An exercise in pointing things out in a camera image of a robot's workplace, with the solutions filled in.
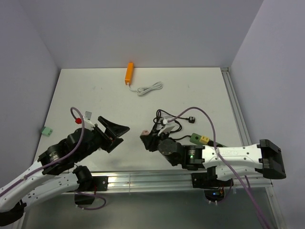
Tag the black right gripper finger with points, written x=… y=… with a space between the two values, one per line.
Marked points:
x=147 y=141
x=156 y=130

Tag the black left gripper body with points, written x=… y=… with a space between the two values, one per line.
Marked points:
x=101 y=139

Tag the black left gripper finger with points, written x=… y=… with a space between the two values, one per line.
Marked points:
x=113 y=130
x=112 y=144

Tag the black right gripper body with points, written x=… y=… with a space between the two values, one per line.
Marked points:
x=157 y=140

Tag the pink and brown plug adapter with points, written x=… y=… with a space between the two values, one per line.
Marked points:
x=145 y=133

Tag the yellow USB plug adapter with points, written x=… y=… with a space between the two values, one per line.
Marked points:
x=204 y=140

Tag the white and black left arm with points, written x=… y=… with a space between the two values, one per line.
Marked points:
x=56 y=170

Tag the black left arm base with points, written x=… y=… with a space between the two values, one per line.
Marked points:
x=88 y=192

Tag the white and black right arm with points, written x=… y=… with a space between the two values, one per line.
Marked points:
x=221 y=163

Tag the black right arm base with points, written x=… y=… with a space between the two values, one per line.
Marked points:
x=212 y=186

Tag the green plug adapter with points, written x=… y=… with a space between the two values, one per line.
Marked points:
x=46 y=131

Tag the green power strip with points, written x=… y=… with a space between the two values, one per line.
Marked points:
x=195 y=140

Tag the orange power strip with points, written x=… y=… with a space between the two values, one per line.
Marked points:
x=129 y=73

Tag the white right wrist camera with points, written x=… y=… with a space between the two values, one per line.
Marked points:
x=166 y=124

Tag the aluminium front rail frame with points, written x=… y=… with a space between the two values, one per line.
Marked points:
x=145 y=200

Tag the aluminium rail frame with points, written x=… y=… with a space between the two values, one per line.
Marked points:
x=246 y=140
x=145 y=200

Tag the aluminium right rail frame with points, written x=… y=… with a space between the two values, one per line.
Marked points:
x=246 y=140

